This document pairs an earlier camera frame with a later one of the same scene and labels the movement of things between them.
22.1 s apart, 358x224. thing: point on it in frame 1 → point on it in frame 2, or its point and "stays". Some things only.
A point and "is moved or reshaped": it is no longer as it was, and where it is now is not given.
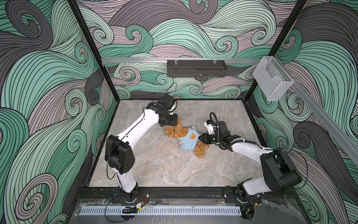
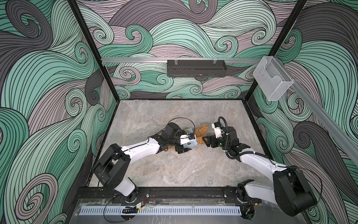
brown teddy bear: (178, 130) → (200, 132)
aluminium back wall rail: (164, 60) stays
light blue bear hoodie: (188, 142) is moved or reshaped
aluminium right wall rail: (327, 118) stays
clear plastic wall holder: (271, 78) stays
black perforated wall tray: (196, 68) stays
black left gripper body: (169, 120) → (175, 142)
